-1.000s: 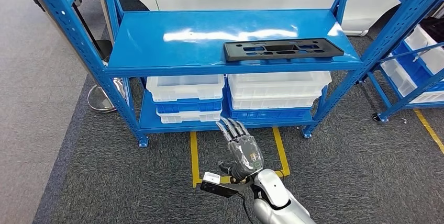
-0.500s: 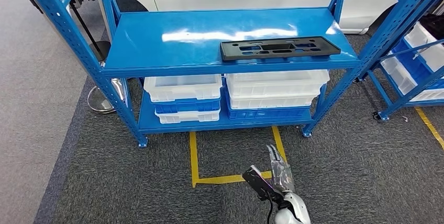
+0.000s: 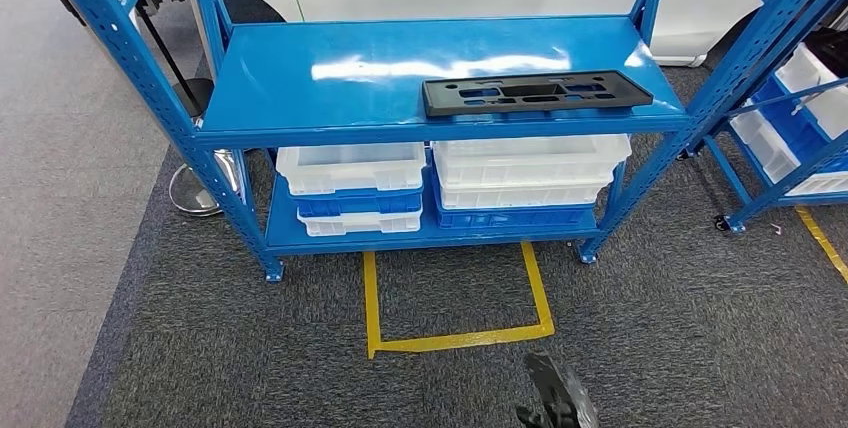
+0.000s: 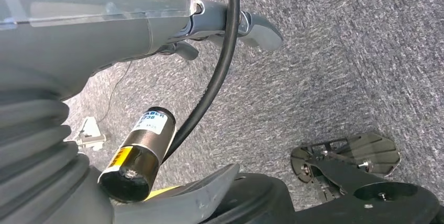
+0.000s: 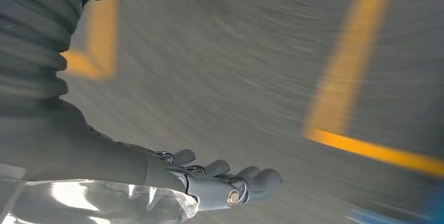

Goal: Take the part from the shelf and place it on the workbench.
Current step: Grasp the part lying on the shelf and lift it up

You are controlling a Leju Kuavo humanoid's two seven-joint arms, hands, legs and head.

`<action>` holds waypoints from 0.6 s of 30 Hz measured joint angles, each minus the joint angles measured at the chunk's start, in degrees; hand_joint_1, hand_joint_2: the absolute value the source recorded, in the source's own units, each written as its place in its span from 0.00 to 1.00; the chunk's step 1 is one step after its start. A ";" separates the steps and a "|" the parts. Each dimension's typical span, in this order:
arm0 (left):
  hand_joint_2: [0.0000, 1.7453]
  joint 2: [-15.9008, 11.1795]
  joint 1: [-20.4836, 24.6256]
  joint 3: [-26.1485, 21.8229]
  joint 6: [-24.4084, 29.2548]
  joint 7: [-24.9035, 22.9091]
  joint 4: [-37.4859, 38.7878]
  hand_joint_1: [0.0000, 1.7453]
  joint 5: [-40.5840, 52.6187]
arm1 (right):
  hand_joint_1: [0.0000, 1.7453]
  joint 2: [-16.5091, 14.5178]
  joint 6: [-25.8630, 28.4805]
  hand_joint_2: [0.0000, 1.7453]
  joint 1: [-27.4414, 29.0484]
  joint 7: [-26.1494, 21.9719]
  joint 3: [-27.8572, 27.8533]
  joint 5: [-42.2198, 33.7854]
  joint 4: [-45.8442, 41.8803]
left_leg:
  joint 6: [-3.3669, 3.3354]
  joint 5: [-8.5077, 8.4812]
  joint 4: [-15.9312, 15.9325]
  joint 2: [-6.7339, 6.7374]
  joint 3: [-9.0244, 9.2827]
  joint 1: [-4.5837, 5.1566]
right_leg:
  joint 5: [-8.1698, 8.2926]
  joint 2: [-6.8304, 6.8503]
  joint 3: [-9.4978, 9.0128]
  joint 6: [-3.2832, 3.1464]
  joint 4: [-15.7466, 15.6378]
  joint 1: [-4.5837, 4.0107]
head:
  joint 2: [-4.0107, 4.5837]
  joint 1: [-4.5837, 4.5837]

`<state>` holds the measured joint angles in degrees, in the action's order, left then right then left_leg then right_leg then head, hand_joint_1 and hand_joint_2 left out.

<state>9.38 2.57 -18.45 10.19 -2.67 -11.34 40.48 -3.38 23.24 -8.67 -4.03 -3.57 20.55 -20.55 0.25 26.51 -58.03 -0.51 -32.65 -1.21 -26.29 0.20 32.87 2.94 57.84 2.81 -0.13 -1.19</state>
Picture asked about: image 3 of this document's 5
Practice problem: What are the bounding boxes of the black robot right foot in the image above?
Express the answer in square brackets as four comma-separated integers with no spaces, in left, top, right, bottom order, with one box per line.
[515,352,601,428]

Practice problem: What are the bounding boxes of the black part in bin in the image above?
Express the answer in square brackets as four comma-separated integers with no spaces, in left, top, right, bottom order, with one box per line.
[804,27,848,78]

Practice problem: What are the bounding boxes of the blue metal rack with casters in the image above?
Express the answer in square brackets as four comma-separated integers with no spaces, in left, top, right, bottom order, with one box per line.
[685,0,848,234]

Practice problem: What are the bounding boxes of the blue metal shelf rack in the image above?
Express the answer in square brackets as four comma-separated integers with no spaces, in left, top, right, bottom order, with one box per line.
[36,0,843,284]

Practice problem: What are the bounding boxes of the chrome stanchion with chrome base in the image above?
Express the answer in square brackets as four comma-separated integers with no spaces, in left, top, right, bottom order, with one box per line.
[51,0,244,218]

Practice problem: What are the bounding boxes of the black plastic plate frame part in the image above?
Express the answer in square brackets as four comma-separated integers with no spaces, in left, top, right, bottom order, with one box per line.
[421,69,655,118]

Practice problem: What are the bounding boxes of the clear white plastic bin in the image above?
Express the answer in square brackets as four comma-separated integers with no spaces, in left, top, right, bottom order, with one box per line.
[276,141,427,196]

